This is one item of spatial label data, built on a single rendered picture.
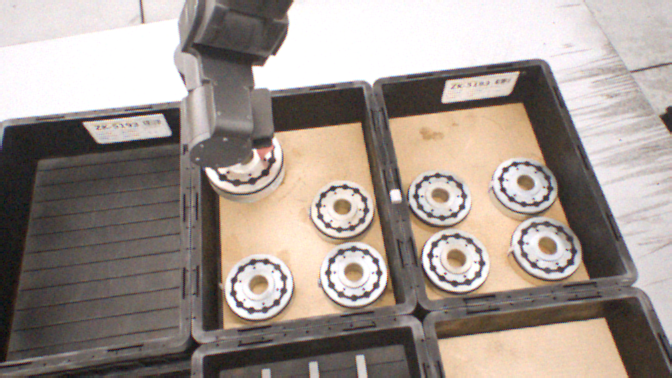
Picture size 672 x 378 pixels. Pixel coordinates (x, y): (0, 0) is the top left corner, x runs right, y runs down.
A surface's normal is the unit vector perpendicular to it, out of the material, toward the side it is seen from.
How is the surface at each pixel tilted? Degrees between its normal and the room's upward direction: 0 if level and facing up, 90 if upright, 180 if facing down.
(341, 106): 90
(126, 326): 0
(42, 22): 0
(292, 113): 90
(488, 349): 0
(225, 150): 93
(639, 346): 90
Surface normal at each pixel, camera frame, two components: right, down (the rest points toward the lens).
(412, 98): 0.14, 0.87
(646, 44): -0.01, -0.47
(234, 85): 0.50, -0.40
